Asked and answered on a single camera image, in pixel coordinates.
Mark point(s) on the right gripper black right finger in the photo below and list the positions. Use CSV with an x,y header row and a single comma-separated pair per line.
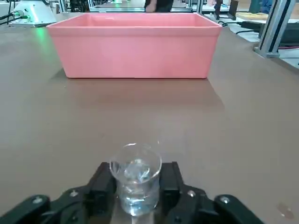
x,y
172,186

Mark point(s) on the small black power adapter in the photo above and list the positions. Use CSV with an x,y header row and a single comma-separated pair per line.
x,y
253,25

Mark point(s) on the black stand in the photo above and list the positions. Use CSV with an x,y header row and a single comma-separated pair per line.
x,y
224,9

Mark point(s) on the person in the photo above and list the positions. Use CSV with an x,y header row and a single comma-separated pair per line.
x,y
163,4

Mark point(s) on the small glass beaker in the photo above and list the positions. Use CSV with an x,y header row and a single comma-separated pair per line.
x,y
136,186

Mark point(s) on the aluminium frame post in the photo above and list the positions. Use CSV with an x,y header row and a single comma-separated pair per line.
x,y
271,30

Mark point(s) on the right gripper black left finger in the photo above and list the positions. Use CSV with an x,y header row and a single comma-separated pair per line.
x,y
98,186

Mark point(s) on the pink plastic container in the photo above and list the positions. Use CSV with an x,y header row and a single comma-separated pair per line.
x,y
135,51

